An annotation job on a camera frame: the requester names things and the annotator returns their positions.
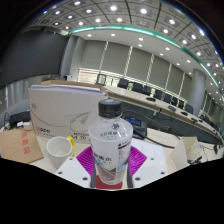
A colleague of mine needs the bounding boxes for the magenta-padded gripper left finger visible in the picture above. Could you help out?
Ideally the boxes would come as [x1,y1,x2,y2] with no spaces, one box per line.
[54,145,98,190]

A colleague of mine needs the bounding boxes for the long curved conference desk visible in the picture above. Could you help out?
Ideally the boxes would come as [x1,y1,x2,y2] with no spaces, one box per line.
[39,79,224,146]

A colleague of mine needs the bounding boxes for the white paper cup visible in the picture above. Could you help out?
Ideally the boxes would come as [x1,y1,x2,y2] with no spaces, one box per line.
[45,135,76,170]

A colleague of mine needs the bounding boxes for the white copy paper carton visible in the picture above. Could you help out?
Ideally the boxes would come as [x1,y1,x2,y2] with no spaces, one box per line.
[28,83,109,144]

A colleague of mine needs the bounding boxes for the small white power block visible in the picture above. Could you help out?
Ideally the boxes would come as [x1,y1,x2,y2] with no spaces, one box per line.
[22,121,33,131]

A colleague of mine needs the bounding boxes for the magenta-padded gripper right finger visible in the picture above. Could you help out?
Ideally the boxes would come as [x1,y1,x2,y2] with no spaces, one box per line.
[125,145,169,190]

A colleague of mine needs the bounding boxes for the open white cardboard box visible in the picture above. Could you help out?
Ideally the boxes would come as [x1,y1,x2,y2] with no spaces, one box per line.
[171,135,203,170]

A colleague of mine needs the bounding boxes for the row of black chairs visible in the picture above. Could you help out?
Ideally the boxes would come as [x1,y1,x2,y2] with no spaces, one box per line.
[96,73,214,124]

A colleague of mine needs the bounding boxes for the recessed ceiling lights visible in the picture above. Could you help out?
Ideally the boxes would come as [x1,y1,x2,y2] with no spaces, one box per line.
[39,0,224,78]

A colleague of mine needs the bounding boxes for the brown paper envelope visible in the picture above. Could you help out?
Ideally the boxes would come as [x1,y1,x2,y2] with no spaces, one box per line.
[0,127,45,164]

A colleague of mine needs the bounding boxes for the black console cable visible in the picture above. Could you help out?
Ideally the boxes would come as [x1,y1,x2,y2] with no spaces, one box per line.
[133,127,181,150]

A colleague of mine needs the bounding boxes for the clear plastic water bottle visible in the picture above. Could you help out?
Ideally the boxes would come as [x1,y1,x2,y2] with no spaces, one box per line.
[87,98,134,186]

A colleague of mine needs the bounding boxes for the black power adapter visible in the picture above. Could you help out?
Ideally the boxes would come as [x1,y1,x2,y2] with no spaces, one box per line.
[8,110,32,128]

